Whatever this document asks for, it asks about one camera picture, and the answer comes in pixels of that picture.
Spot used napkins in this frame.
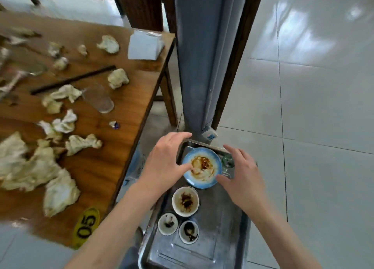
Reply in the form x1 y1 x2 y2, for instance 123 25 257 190
0 26 130 218

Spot metal tray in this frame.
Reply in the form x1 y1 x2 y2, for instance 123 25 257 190
137 138 258 269

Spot brown wooden post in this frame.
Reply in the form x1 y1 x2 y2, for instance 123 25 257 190
211 0 266 131

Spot dark wooden table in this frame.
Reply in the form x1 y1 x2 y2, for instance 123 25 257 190
0 11 179 250

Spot yellow oval number sticker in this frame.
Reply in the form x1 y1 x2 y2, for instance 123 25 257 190
71 207 101 250

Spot blue plastic trash bin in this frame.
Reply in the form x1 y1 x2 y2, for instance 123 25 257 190
124 144 146 188

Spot grey blue pillar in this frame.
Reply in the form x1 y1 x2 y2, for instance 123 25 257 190
174 0 251 135

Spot person's left forearm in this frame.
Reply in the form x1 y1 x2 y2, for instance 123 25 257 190
64 184 164 269

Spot person's left hand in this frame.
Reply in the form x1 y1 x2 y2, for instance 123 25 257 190
140 132 193 196

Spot white paper napkin pack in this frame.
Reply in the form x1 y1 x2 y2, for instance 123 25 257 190
127 29 166 61

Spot white bowl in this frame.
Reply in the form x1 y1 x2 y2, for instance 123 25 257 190
171 186 201 218

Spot white power strip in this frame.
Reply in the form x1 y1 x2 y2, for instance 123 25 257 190
201 125 218 144

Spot blue rimmed plate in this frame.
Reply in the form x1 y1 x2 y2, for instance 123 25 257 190
181 147 223 190

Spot person's right hand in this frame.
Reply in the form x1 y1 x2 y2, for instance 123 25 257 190
215 144 268 217

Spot paper chopstick sleeve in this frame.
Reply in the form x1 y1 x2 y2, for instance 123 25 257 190
0 70 28 94

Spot person's right forearm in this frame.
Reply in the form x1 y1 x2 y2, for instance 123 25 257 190
248 204 322 269

